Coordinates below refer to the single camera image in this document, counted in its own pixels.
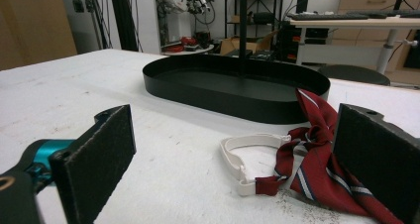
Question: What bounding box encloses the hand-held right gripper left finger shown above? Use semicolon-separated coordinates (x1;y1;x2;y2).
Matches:
20;104;137;224

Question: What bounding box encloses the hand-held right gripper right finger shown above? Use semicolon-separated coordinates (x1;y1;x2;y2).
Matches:
332;102;420;224

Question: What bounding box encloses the red striped bow tie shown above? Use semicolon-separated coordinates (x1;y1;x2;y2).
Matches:
219;87;404;224

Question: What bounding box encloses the black oval tray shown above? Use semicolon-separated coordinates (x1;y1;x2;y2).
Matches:
142;54;331;125

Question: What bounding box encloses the wooden desk with white legs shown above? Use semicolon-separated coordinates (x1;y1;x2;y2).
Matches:
289;16;420;75

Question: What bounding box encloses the white round side table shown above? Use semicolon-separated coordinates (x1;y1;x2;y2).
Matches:
161;44;216;56

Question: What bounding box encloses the black keyboard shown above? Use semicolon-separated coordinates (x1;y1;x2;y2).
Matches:
287;12;370;22

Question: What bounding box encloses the open cardboard box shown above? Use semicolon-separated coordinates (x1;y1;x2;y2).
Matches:
219;30;279;56

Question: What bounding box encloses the black vertical stand pole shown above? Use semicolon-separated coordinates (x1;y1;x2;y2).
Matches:
239;0;249;76

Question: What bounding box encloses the black metal shelf rack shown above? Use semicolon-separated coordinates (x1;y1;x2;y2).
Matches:
224;0;285;40

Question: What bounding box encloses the black aluminium frame post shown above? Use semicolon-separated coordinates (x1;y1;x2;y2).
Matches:
108;0;139;53

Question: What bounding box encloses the white robot arm with cables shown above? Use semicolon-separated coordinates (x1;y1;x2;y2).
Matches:
155;0;217;27

